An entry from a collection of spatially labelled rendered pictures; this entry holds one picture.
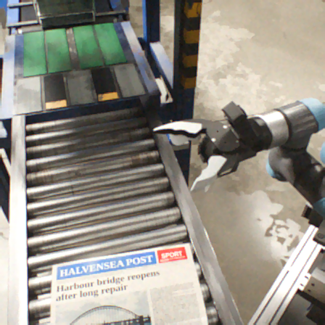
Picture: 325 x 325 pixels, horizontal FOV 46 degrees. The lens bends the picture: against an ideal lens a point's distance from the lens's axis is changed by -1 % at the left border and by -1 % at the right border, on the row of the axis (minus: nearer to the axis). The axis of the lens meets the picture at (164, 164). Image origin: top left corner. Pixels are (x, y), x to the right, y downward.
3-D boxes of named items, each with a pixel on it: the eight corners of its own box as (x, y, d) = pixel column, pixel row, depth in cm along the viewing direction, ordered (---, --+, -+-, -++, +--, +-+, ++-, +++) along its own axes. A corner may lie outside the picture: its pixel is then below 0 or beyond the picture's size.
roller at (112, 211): (178, 209, 121) (179, 199, 118) (27, 241, 113) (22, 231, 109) (174, 197, 125) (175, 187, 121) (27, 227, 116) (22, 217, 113)
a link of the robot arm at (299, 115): (324, 140, 81) (336, 108, 75) (283, 155, 78) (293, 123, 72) (299, 119, 86) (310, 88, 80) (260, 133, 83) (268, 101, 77)
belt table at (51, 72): (162, 112, 164) (162, 92, 157) (6, 137, 153) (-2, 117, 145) (130, 37, 211) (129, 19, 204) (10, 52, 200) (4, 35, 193)
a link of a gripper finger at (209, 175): (201, 212, 68) (221, 176, 73) (206, 195, 63) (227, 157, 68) (186, 205, 69) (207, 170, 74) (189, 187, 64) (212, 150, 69)
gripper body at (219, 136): (212, 181, 74) (262, 162, 78) (219, 154, 67) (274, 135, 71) (193, 154, 78) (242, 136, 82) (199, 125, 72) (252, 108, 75)
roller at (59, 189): (168, 179, 130) (168, 169, 126) (27, 207, 122) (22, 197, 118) (164, 169, 133) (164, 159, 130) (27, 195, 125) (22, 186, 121)
